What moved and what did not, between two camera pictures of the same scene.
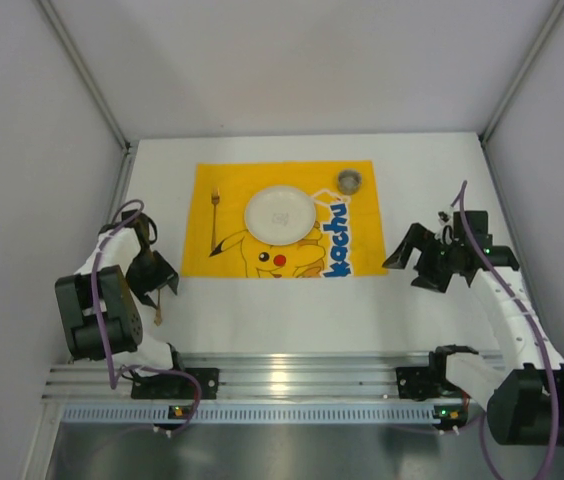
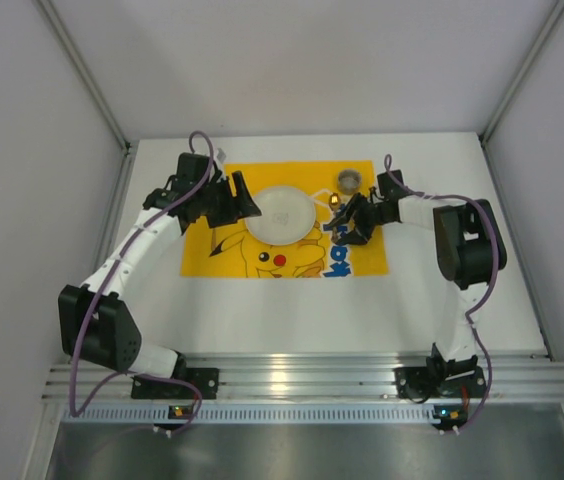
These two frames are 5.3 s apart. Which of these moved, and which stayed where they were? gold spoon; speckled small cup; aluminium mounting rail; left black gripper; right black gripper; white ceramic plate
Moved: gold spoon; left black gripper; right black gripper
Stayed: speckled small cup; white ceramic plate; aluminium mounting rail
